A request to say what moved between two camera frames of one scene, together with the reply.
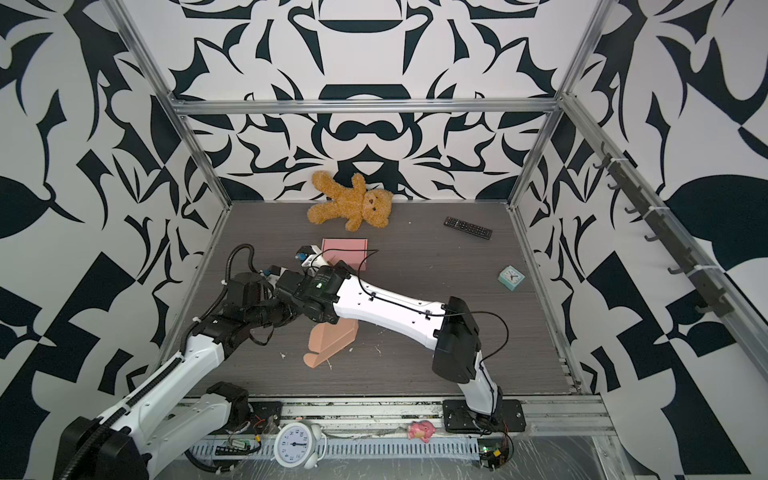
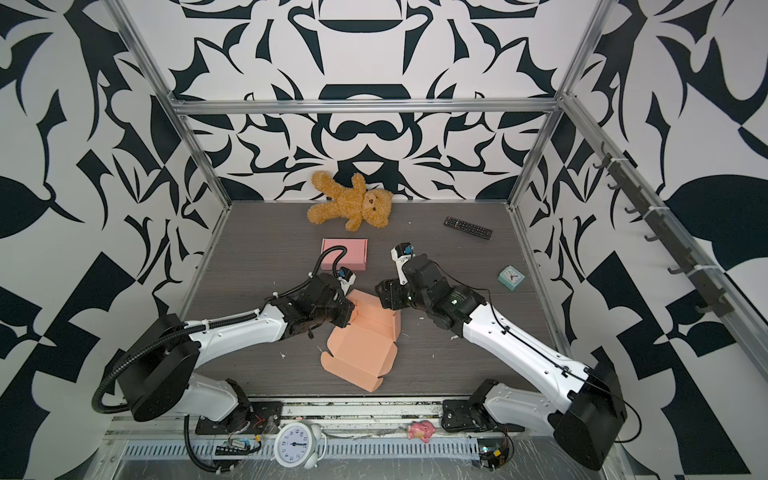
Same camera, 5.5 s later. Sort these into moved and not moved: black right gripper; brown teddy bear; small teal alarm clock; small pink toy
Moved: black right gripper
Not moved: small teal alarm clock; brown teddy bear; small pink toy
